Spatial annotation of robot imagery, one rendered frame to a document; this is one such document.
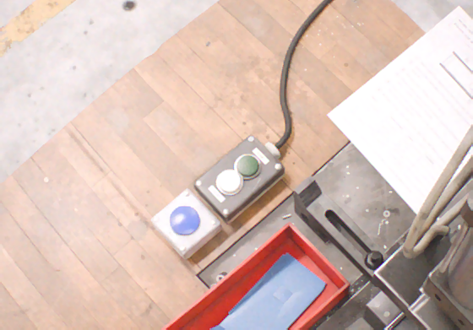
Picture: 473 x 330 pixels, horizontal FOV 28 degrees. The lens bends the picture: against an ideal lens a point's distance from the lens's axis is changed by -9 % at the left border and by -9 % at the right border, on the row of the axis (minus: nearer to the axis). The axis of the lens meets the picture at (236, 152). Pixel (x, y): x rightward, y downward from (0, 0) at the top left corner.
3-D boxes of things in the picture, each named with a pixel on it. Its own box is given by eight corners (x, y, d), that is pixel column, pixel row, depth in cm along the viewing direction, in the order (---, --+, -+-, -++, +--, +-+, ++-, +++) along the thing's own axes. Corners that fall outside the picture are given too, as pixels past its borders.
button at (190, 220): (165, 222, 134) (163, 218, 132) (187, 203, 135) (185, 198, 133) (184, 243, 133) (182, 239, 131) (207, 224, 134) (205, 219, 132)
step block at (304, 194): (294, 211, 135) (293, 189, 127) (310, 197, 136) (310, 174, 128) (325, 244, 133) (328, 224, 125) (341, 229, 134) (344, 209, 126)
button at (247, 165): (232, 170, 136) (231, 165, 134) (249, 155, 137) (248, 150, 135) (247, 185, 135) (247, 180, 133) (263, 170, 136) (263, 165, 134)
